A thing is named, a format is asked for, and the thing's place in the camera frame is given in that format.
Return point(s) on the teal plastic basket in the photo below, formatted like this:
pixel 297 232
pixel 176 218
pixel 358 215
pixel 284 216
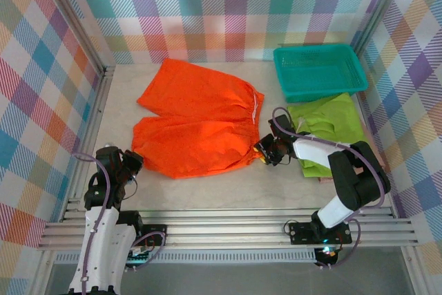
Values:
pixel 321 67

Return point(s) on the lime green shorts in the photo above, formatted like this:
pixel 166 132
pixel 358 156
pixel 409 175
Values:
pixel 338 115

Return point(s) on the pink shorts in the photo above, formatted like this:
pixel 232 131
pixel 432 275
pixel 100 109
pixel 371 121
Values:
pixel 326 180

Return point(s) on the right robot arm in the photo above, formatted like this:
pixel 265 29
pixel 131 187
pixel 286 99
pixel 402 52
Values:
pixel 348 181

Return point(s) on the right circuit board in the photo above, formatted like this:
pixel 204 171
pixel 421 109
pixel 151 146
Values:
pixel 326 253

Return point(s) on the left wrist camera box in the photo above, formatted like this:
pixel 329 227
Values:
pixel 134 161

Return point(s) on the left circuit board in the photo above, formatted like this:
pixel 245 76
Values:
pixel 138 257

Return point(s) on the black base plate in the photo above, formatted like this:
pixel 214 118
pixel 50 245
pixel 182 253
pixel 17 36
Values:
pixel 300 233
pixel 159 239

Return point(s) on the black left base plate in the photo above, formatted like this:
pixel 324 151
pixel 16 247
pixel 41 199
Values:
pixel 159 239

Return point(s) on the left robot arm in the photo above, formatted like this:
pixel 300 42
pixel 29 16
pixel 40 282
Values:
pixel 103 250

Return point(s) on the circuit board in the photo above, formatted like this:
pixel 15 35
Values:
pixel 138 257
pixel 326 253

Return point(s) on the orange shorts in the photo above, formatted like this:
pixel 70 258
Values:
pixel 193 129

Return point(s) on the aluminium side rail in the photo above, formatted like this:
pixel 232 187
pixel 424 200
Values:
pixel 371 112
pixel 95 112

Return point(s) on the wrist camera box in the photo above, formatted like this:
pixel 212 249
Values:
pixel 265 143
pixel 134 161

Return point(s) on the aluminium front rail frame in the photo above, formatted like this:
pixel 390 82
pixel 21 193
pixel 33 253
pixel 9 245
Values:
pixel 224 233

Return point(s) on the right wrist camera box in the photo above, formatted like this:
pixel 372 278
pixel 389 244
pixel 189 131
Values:
pixel 265 143

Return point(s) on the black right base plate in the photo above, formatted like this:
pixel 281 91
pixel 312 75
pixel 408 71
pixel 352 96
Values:
pixel 300 233

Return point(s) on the aluminium corner post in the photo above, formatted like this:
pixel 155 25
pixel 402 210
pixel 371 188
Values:
pixel 76 18
pixel 380 8

